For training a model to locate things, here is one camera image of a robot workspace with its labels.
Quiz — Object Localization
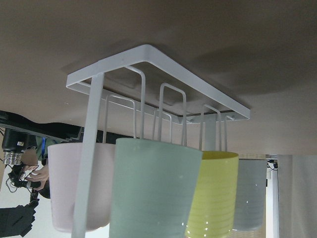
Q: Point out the green cup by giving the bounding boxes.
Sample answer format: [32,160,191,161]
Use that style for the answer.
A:
[109,138,202,238]

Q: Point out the white cup rack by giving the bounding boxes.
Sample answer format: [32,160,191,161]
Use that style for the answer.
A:
[66,45,251,238]

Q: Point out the pink cup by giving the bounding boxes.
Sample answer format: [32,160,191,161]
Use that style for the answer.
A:
[48,143,115,233]

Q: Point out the yellow cup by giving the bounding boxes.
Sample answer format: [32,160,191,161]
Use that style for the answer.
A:
[185,151,239,238]

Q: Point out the grey cup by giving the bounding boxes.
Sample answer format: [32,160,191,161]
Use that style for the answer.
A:
[233,159,267,231]

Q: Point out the seated person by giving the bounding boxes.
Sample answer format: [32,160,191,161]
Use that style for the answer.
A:
[22,135,56,199]

